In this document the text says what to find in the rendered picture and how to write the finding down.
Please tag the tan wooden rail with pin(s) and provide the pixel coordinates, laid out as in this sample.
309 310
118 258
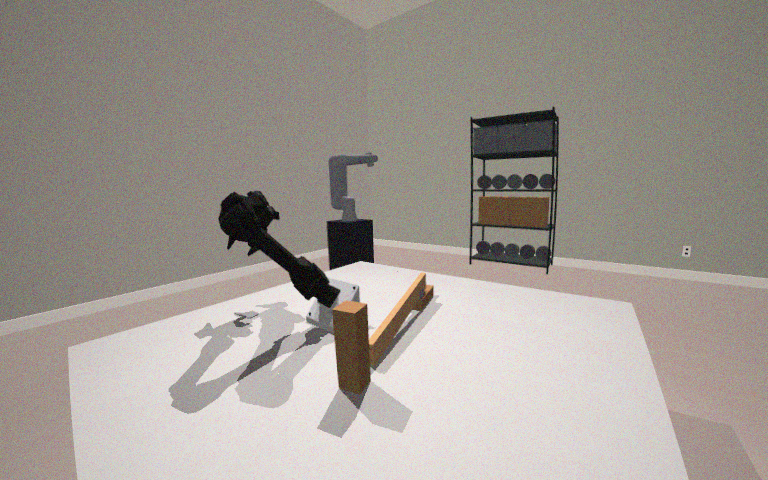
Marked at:
385 333

